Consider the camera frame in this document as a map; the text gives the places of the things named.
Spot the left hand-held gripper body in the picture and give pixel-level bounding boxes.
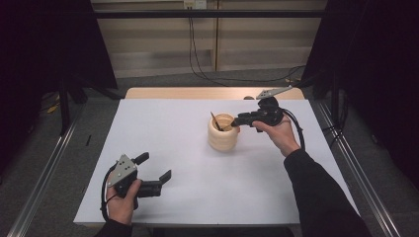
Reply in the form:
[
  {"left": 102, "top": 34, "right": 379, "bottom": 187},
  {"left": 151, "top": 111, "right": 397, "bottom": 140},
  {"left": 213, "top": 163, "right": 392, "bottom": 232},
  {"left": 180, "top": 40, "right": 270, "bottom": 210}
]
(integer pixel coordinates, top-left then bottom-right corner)
[{"left": 107, "top": 153, "right": 164, "bottom": 210}]

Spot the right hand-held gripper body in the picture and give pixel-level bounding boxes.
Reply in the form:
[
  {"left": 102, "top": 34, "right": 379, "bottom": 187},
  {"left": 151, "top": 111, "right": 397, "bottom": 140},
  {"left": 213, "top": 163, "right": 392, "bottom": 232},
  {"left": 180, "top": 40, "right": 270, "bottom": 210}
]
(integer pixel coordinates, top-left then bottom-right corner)
[{"left": 245, "top": 86, "right": 293, "bottom": 133}]

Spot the thin black orange-tipped brush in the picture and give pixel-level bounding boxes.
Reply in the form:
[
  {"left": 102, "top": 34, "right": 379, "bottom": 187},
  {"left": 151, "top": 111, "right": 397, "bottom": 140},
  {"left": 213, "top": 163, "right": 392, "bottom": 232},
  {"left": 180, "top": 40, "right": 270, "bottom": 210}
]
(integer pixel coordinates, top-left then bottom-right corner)
[{"left": 209, "top": 111, "right": 225, "bottom": 132}]

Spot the beige ribbed brush holder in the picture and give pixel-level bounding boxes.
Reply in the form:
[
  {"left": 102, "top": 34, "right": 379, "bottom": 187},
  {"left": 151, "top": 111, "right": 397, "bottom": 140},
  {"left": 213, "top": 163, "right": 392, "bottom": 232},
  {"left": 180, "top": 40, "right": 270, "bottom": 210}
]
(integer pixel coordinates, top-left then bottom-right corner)
[{"left": 207, "top": 113, "right": 241, "bottom": 153}]

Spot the person's right hand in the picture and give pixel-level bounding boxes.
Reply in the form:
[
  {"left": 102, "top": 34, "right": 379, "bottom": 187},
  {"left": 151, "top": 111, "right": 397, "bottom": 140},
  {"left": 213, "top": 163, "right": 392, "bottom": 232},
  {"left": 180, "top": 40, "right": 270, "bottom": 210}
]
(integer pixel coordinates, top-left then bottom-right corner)
[{"left": 251, "top": 113, "right": 301, "bottom": 158}]

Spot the person's left hand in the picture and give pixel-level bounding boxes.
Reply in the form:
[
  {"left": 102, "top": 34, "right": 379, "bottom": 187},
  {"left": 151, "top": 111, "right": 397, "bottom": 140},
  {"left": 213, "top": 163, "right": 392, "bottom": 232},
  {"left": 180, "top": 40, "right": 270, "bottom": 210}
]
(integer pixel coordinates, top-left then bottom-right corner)
[{"left": 106, "top": 179, "right": 142, "bottom": 226}]

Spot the white table mat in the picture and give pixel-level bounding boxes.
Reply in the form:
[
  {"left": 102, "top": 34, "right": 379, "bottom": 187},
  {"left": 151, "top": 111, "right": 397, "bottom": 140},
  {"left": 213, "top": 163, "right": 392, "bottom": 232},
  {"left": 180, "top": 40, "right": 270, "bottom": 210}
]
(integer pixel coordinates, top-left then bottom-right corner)
[{"left": 73, "top": 98, "right": 364, "bottom": 226}]

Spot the wooden table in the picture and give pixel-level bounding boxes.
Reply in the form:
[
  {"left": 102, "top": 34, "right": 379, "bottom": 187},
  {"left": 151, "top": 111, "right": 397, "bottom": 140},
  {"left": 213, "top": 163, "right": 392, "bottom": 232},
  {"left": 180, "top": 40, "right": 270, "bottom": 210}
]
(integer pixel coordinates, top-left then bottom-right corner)
[{"left": 124, "top": 86, "right": 306, "bottom": 101}]

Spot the dark curtain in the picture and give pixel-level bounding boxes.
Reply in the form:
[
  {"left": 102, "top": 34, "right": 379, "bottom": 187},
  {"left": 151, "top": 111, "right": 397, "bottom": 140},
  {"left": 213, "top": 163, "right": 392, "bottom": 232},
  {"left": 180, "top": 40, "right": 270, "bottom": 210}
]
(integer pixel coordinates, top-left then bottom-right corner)
[
  {"left": 300, "top": 0, "right": 419, "bottom": 192},
  {"left": 0, "top": 0, "right": 119, "bottom": 181}
]

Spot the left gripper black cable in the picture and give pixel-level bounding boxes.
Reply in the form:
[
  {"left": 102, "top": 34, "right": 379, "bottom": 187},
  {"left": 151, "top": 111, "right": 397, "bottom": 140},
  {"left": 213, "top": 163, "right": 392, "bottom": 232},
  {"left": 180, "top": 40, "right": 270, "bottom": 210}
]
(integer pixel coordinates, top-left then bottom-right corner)
[{"left": 100, "top": 163, "right": 119, "bottom": 222}]

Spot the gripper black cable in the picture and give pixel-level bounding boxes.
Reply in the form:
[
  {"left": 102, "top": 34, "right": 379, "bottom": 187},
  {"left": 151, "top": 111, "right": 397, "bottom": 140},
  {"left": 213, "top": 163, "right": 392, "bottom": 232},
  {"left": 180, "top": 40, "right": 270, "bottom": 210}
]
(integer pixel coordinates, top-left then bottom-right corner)
[
  {"left": 100, "top": 163, "right": 119, "bottom": 222},
  {"left": 281, "top": 108, "right": 306, "bottom": 151}
]

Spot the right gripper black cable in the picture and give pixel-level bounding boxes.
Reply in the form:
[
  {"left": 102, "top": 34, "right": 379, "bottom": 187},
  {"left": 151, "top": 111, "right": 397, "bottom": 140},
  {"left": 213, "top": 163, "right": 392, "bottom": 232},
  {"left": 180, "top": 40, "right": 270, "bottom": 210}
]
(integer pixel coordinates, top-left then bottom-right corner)
[{"left": 281, "top": 108, "right": 306, "bottom": 151}]

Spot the black wall cable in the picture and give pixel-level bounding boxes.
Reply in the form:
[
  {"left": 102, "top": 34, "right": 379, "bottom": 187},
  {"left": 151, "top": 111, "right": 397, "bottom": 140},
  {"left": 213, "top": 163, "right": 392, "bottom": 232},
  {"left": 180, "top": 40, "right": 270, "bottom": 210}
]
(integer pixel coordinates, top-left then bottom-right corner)
[
  {"left": 191, "top": 17, "right": 307, "bottom": 84},
  {"left": 187, "top": 17, "right": 229, "bottom": 88}
]

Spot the metal floor rail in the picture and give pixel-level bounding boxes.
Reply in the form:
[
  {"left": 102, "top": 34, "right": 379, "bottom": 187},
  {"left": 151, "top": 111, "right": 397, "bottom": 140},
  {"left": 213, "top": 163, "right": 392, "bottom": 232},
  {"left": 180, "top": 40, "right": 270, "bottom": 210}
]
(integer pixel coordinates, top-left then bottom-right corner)
[
  {"left": 315, "top": 100, "right": 402, "bottom": 237},
  {"left": 6, "top": 108, "right": 84, "bottom": 237}
]

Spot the black stand post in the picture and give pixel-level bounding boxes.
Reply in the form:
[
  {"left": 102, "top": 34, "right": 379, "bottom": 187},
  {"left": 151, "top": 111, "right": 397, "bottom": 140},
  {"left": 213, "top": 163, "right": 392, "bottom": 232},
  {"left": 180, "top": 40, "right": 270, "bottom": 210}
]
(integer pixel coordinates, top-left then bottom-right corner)
[{"left": 57, "top": 76, "right": 72, "bottom": 136}]

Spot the black horizontal frame bar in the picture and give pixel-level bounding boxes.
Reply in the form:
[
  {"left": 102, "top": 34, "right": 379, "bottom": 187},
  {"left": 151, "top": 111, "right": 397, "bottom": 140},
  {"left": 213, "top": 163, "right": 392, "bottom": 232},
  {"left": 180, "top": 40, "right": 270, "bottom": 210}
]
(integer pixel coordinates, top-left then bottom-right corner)
[{"left": 93, "top": 9, "right": 328, "bottom": 20}]

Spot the white wall outlet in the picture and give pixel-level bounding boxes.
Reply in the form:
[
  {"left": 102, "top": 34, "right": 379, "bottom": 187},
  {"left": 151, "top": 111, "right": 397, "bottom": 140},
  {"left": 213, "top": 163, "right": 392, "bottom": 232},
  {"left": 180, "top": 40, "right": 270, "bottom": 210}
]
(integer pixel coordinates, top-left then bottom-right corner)
[{"left": 183, "top": 0, "right": 209, "bottom": 10}]

